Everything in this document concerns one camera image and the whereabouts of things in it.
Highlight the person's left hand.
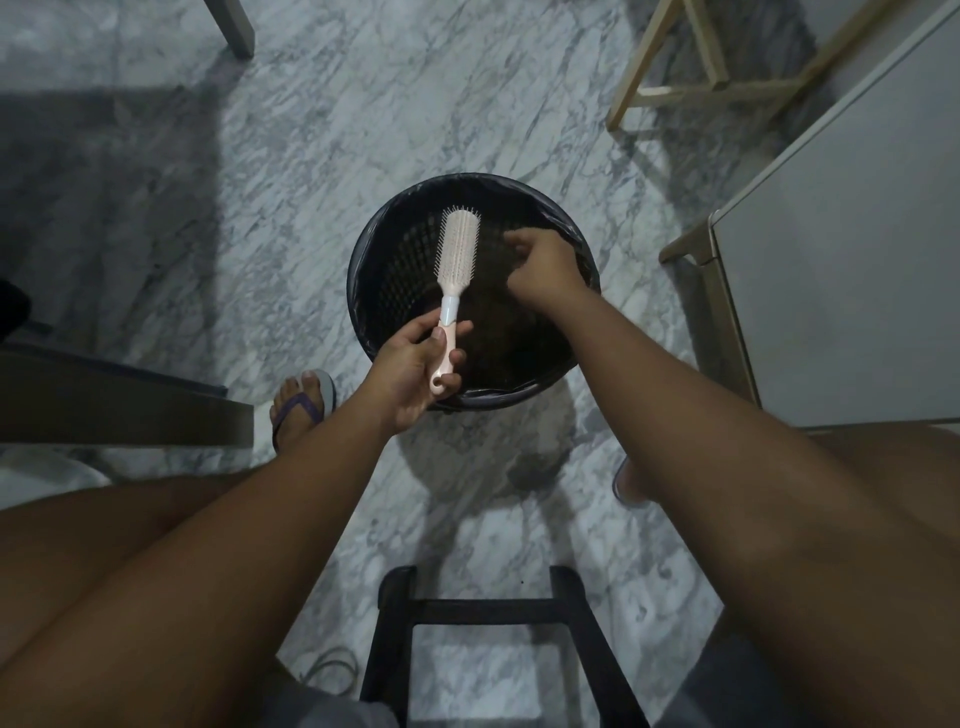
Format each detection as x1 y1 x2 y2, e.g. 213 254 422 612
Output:
358 307 476 438

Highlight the person's right hand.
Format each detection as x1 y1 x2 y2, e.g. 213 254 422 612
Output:
501 228 595 317

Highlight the pink and white hairbrush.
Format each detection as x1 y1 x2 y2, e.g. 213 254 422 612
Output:
428 207 483 398

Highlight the person's right forearm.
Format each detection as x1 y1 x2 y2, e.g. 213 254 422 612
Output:
536 288 960 728

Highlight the person's left forearm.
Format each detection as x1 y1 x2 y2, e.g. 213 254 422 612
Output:
0 387 403 728

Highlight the black waste basket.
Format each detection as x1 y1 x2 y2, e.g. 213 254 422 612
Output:
345 172 602 413

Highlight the person's left foot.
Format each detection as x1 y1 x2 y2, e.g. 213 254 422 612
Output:
271 369 328 454

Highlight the black stool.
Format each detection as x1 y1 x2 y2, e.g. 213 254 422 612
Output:
359 565 651 728

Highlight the white cabinet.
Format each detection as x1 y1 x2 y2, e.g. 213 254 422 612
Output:
658 0 960 435

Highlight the dark wooden furniture panel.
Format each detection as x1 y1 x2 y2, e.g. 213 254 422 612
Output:
0 339 257 452

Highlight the grey table leg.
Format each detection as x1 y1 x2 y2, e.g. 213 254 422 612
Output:
202 0 257 60

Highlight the person's left leg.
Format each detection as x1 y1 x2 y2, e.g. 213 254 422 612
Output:
0 471 260 665

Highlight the person's leg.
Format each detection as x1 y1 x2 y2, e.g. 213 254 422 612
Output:
0 471 260 665
806 422 960 579

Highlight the person's right leg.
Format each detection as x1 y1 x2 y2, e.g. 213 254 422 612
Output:
806 422 960 579

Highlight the purple strap flip-flop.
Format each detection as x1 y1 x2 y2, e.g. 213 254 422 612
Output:
268 368 339 456

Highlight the light wooden chair frame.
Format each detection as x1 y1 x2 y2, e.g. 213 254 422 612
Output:
605 0 905 134

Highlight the grey drawstring cord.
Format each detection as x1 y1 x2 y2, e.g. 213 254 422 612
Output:
298 646 363 697

